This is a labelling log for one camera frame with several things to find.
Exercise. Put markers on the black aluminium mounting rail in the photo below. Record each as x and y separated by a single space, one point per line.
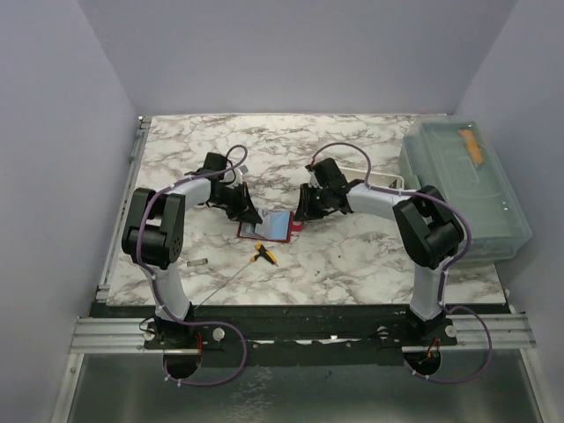
299 336

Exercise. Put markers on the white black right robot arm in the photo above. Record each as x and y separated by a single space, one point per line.
429 229

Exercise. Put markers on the yellow black T-handle hex key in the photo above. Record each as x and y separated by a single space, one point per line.
261 252

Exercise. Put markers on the red card holder wallet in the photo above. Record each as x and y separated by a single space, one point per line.
287 227

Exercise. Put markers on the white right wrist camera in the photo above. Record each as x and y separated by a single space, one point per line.
313 182

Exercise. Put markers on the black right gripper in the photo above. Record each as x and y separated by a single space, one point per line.
306 211

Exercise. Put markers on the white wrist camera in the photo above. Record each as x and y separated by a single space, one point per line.
313 182
241 171

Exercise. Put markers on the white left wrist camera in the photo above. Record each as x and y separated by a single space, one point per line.
241 171

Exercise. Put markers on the white rectangular plastic tray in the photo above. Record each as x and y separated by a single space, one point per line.
382 180

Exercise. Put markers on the blue white credit card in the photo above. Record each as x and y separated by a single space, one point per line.
268 228

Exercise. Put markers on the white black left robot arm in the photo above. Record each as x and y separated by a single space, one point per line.
154 228

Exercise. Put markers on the small metal bar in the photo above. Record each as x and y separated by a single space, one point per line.
197 262

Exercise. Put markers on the orange tool in box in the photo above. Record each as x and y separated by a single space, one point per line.
472 146

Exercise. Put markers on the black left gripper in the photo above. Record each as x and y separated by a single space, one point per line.
245 211

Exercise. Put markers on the clear plastic storage box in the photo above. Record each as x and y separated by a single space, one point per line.
433 153

